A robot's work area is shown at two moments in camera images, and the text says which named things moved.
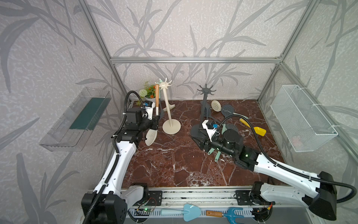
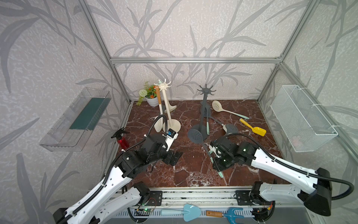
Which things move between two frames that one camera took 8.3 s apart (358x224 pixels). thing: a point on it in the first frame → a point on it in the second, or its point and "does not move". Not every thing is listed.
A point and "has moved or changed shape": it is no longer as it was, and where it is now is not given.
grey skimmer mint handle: [228, 110] has moved or changed shape
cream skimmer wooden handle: [157, 99] has moved or changed shape
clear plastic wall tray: [73, 129] does not move
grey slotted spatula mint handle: [207, 110] does not move
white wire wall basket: [305, 128] does not move
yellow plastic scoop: [257, 129] does not move
